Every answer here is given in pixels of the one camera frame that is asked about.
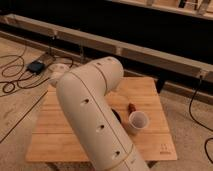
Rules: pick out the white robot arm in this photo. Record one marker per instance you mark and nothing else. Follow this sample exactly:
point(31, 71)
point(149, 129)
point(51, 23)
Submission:
point(81, 94)

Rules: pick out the long wooden beam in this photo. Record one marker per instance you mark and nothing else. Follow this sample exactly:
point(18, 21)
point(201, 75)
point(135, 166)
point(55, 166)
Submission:
point(137, 53)

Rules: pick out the wooden table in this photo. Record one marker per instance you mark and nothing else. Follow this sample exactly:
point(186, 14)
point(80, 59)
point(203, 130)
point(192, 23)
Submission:
point(54, 141)

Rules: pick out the blue power box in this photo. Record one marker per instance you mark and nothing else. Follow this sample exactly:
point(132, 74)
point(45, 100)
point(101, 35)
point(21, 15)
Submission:
point(35, 67)

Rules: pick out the clear plastic cup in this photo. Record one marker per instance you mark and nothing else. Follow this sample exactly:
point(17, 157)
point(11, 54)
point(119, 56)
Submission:
point(137, 121)

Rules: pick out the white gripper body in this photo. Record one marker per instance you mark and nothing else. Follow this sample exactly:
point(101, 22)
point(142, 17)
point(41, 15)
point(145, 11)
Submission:
point(57, 72)

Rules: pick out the black bowl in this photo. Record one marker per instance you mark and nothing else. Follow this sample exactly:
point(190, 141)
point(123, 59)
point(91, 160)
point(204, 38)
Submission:
point(117, 115)

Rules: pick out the small brown object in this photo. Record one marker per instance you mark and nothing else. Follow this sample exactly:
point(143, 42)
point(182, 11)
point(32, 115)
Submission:
point(131, 108)

